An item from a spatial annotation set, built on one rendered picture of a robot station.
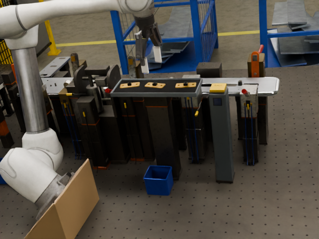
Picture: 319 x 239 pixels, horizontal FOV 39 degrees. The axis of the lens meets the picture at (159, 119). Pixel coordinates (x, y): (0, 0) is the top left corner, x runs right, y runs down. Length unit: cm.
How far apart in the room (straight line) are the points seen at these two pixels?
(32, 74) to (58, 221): 64
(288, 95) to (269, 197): 92
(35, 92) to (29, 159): 31
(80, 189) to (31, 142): 32
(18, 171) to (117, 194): 46
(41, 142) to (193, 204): 72
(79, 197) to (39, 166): 21
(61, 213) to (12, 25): 74
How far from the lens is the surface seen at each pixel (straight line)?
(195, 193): 200
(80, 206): 193
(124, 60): 437
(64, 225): 184
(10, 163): 191
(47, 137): 205
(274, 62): 446
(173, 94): 181
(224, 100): 181
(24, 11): 182
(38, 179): 189
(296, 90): 277
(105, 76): 209
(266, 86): 216
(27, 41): 199
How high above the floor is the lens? 197
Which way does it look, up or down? 29 degrees down
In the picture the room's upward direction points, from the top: 9 degrees counter-clockwise
